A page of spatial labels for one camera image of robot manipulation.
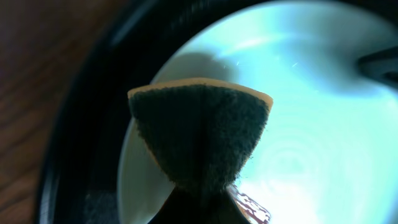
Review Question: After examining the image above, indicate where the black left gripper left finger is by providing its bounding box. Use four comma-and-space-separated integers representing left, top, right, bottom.
148, 187, 202, 224

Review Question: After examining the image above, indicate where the light green plate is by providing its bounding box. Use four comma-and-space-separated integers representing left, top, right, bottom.
116, 0, 398, 224

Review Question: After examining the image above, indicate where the green yellow sponge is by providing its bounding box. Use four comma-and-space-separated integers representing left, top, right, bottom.
127, 78, 273, 197

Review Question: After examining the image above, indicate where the black round tray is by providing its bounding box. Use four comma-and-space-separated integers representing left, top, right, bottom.
34, 0, 398, 224

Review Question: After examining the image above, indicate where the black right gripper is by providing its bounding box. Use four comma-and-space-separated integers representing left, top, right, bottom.
357, 46, 398, 89

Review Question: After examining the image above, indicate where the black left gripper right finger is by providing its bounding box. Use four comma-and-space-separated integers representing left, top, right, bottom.
205, 190, 249, 224

